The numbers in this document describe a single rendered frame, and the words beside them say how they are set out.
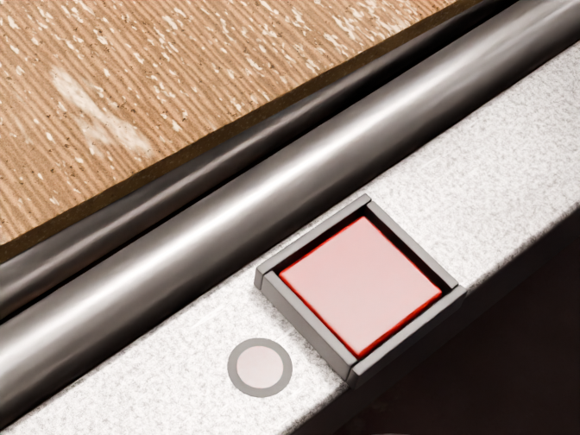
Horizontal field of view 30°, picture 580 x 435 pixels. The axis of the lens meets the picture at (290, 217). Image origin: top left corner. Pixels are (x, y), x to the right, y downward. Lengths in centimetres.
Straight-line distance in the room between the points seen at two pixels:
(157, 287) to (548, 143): 24
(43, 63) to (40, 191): 9
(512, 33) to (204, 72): 20
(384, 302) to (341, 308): 2
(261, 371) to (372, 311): 6
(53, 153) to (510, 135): 26
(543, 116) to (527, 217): 8
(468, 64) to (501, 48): 3
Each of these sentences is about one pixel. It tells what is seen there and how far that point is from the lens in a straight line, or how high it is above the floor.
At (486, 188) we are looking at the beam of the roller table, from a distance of 61.
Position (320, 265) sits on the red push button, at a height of 93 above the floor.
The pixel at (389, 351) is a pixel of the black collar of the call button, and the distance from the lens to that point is 52.
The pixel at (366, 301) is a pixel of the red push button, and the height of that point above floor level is 93.
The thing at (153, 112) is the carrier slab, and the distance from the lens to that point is 58.
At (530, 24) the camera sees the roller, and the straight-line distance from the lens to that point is 70.
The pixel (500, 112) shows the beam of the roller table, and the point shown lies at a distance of 65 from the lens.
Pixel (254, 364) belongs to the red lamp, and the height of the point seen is 92.
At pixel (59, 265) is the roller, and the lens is 56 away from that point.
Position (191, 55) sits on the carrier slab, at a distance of 61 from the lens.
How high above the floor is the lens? 139
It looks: 55 degrees down
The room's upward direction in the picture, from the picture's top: 11 degrees clockwise
